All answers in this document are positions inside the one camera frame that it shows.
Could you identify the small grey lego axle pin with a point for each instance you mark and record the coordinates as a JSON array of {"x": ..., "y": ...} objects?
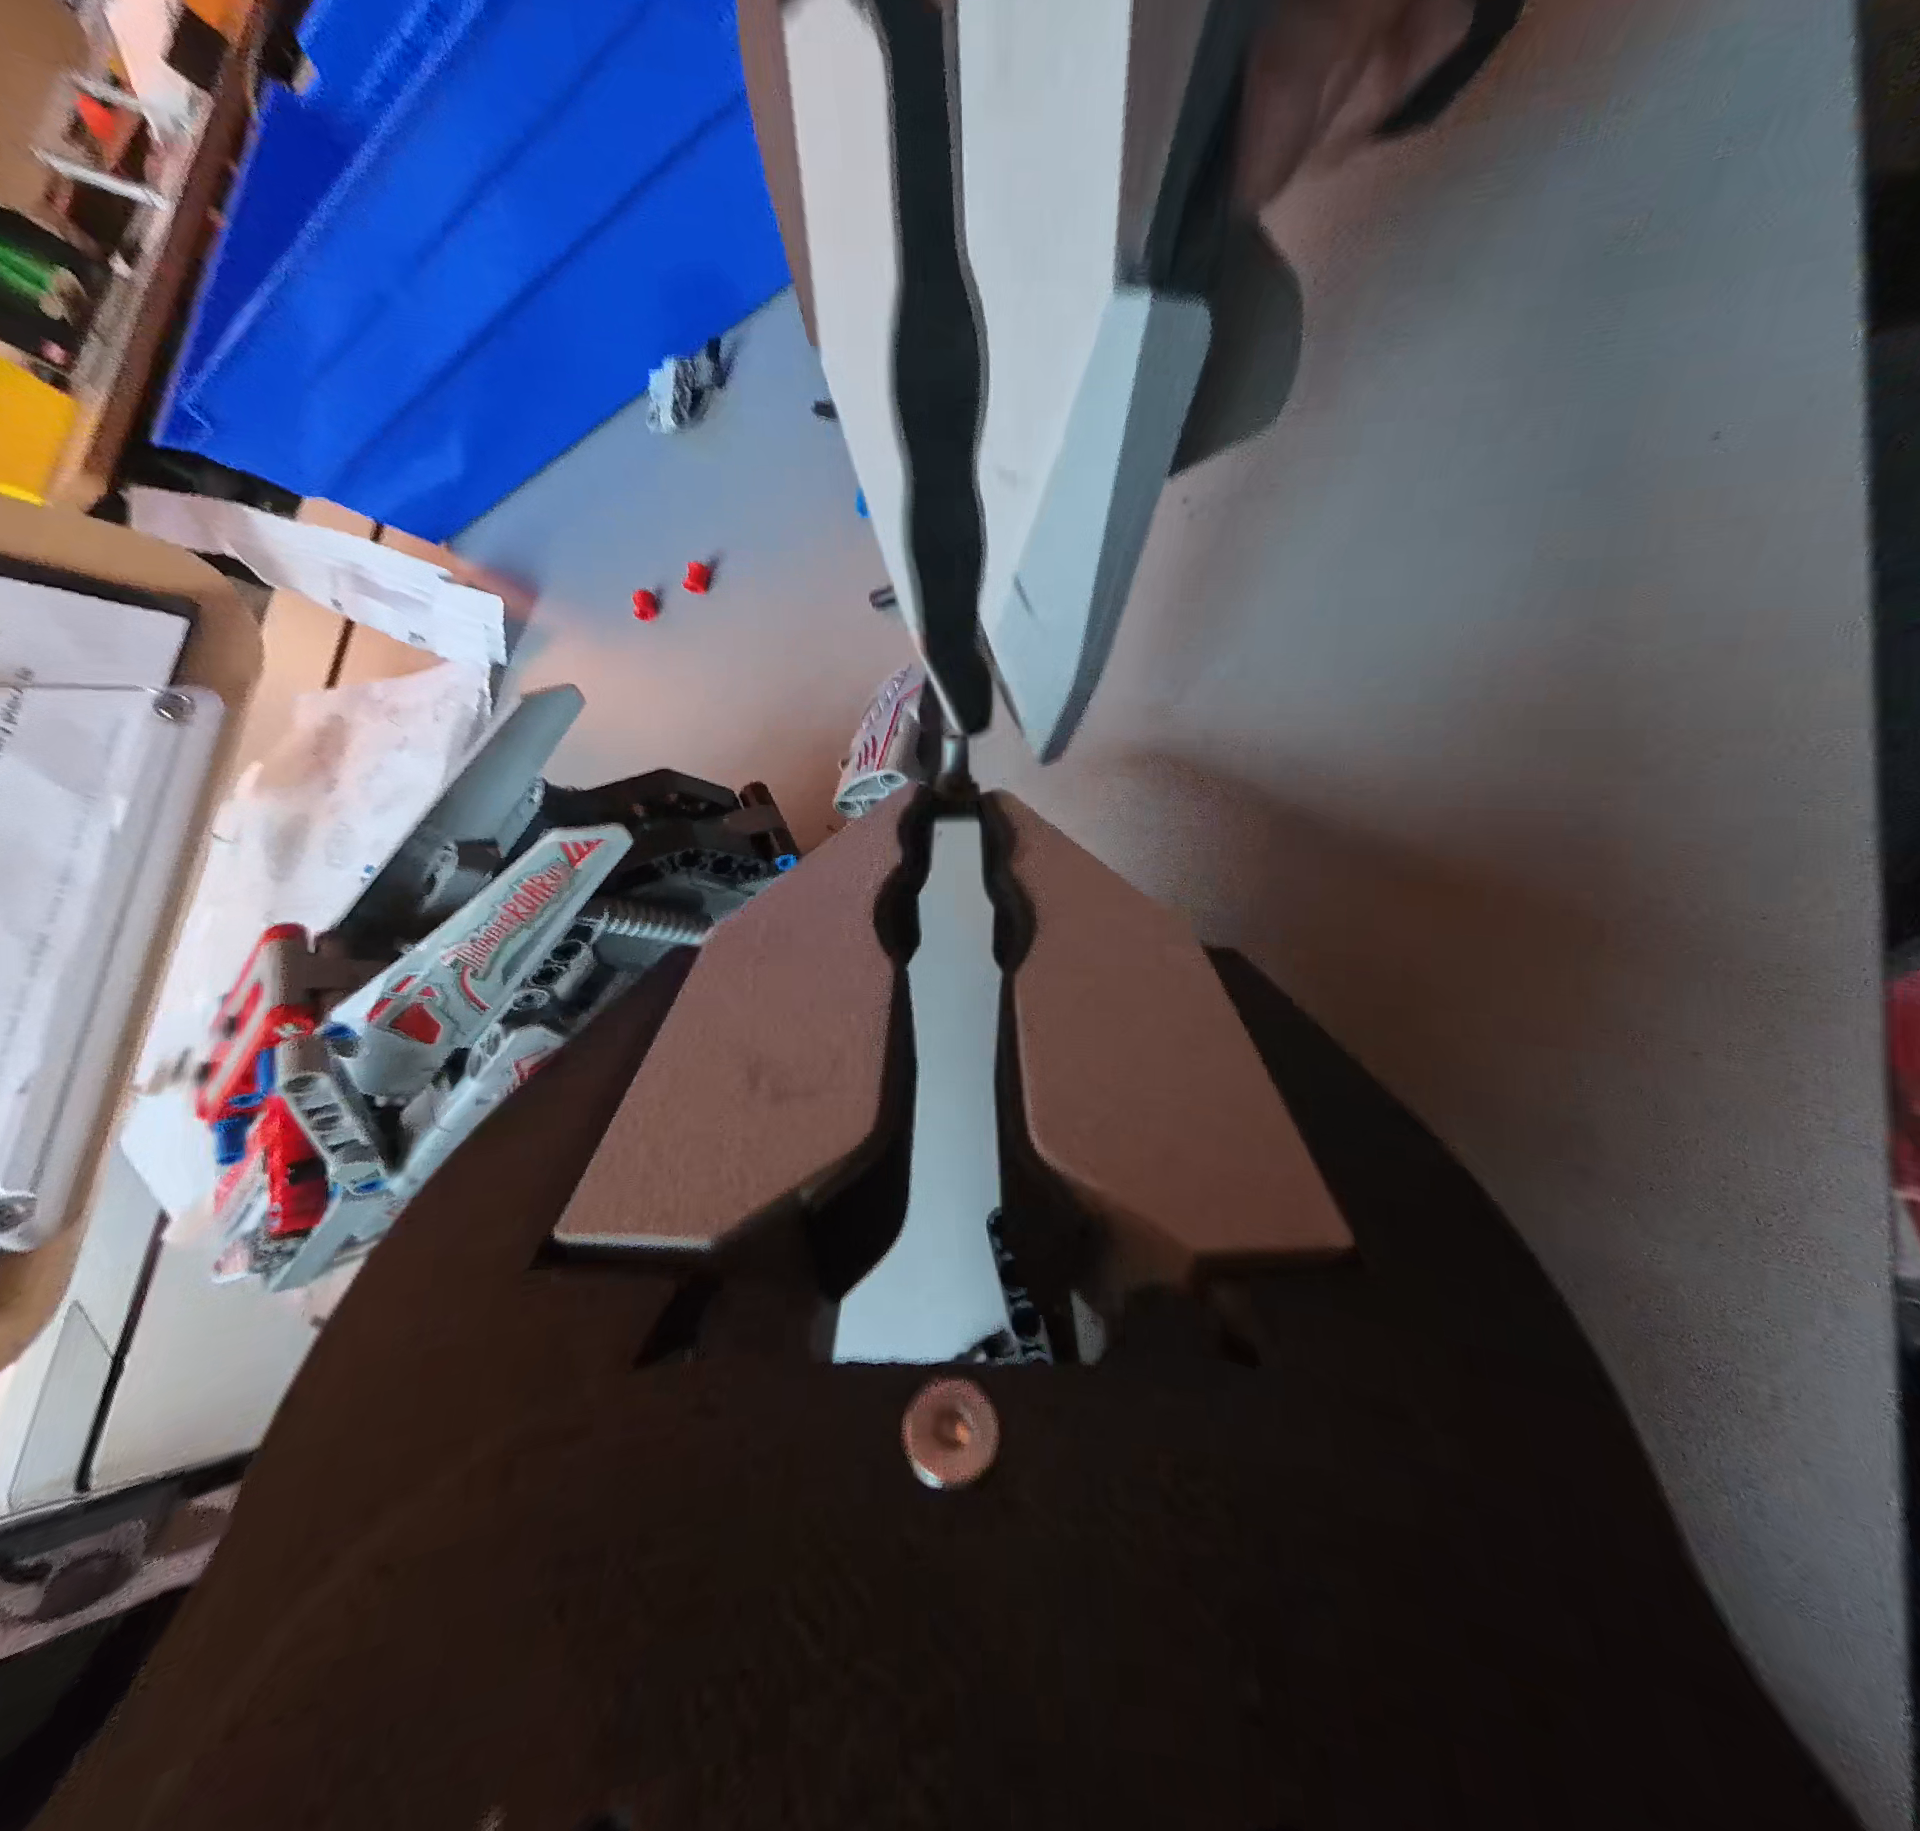
[{"x": 955, "y": 761}]

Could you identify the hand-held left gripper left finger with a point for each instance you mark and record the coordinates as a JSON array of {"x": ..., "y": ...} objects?
[{"x": 735, "y": 1095}]

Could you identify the white torn paper bag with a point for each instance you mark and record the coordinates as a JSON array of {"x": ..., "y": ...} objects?
[{"x": 374, "y": 585}]

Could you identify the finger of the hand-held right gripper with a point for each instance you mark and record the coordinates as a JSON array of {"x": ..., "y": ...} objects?
[
  {"x": 849, "y": 286},
  {"x": 1065, "y": 360}
]

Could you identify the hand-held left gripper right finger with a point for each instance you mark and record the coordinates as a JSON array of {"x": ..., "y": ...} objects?
[{"x": 1171, "y": 1095}]

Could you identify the printed paper bag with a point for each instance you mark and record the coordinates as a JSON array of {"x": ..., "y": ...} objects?
[{"x": 331, "y": 795}]

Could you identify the grey printed lego panel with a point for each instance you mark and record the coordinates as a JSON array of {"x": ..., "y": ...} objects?
[{"x": 878, "y": 743}]

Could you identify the blue plastic bin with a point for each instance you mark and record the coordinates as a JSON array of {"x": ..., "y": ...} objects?
[{"x": 494, "y": 210}]

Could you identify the red grey lego vehicle model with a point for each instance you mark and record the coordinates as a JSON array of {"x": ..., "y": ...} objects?
[{"x": 450, "y": 961}]

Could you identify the small grey lego connector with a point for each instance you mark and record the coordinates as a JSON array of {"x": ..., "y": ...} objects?
[{"x": 682, "y": 388}]

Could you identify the instruction sheet on stand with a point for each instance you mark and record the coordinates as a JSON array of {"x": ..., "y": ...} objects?
[{"x": 233, "y": 615}]

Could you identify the person's right hand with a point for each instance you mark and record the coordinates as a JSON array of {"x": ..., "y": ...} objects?
[{"x": 1335, "y": 46}]

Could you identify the printed instruction sheet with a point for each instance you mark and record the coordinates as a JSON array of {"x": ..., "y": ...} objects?
[{"x": 75, "y": 841}]

